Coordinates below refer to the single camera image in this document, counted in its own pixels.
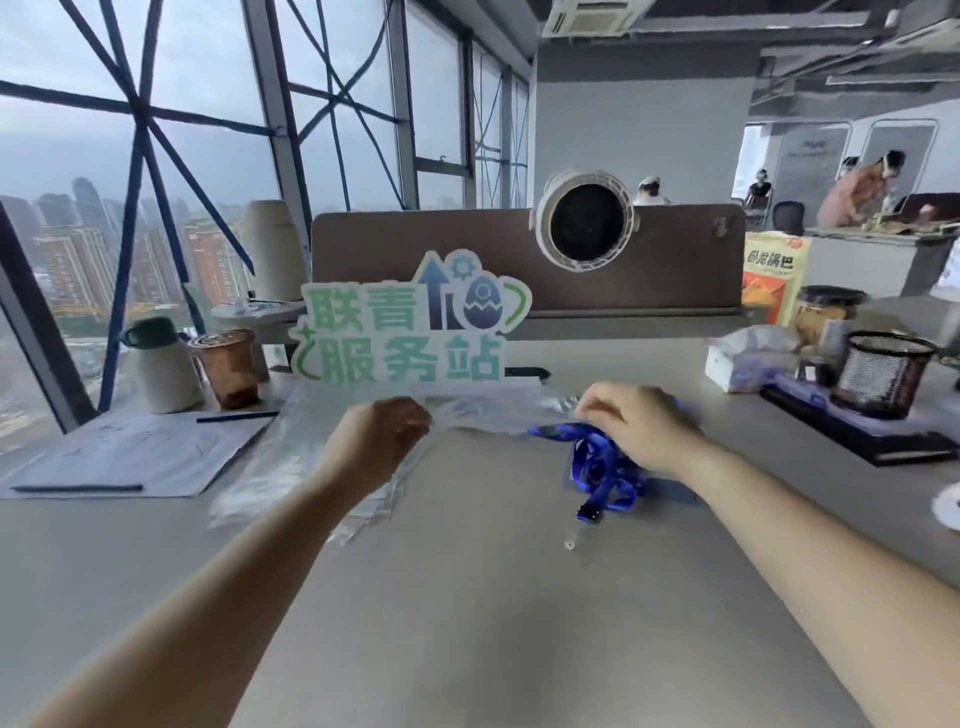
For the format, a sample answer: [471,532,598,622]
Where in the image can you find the person's right hand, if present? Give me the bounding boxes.
[576,381,710,479]

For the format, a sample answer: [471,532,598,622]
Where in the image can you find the person's left hand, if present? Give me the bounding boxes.
[318,396,434,499]

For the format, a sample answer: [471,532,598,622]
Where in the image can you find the clear plastic bag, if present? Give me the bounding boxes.
[420,387,594,438]

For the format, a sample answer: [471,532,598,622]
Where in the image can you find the person's right forearm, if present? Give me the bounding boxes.
[673,433,960,728]

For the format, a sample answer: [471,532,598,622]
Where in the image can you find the person's left forearm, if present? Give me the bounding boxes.
[22,468,369,728]

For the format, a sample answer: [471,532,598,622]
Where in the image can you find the green and white cutout sign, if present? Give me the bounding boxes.
[289,250,534,387]

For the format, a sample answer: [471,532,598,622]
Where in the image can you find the pile of clear plastic bags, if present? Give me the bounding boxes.
[208,390,436,545]

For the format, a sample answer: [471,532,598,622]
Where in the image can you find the white tissue box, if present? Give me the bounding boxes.
[703,324,807,396]

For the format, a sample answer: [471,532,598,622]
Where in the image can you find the brown desk divider panel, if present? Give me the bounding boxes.
[309,203,747,321]

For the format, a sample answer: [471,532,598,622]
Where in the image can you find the white round desk fan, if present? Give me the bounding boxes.
[529,169,640,273]

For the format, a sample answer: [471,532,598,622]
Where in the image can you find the plastic cup of iced coffee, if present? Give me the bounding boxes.
[187,328,261,411]

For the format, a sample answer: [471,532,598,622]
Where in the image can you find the orange snack bag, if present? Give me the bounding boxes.
[741,231,813,327]

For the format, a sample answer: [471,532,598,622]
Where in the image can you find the white cylindrical humidifier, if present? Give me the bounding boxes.
[241,199,307,303]

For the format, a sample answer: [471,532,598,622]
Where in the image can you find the glass jar with black lid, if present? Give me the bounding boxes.
[791,285,870,354]

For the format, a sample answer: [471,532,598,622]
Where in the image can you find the white thermos with green lid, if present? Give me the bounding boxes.
[120,316,205,415]

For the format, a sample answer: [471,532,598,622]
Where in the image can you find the black flat box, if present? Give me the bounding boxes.
[759,375,960,468]

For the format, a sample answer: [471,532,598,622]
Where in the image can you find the white paper sheets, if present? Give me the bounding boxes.
[0,411,279,501]

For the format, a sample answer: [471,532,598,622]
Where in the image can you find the black mesh pen holder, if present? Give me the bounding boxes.
[831,330,939,421]

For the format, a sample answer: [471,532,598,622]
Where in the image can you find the white round object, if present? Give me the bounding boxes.
[930,483,960,532]

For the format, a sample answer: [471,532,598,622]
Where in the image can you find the ceiling air conditioner unit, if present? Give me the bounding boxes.
[540,0,655,39]

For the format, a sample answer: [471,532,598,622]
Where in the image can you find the blue lanyard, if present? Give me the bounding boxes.
[528,401,687,524]

